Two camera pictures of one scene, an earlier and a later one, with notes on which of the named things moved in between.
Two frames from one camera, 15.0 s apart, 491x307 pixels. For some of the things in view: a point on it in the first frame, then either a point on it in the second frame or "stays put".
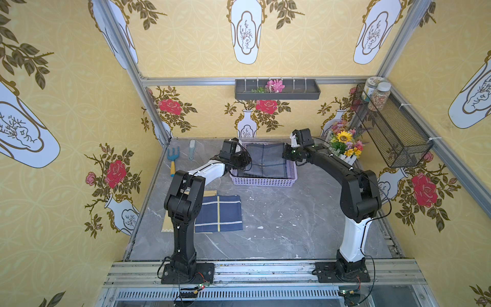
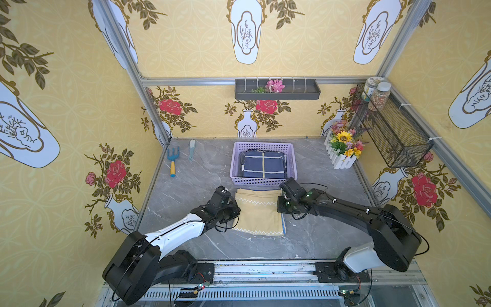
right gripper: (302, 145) -> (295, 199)
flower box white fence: (342, 141) stays put
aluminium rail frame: (391, 284) stays put
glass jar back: (370, 85) stays put
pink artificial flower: (275, 86) stays put
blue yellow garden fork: (172, 168) stays put
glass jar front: (380, 96) stays put
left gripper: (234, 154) -> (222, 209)
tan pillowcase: (168, 223) -> (258, 212)
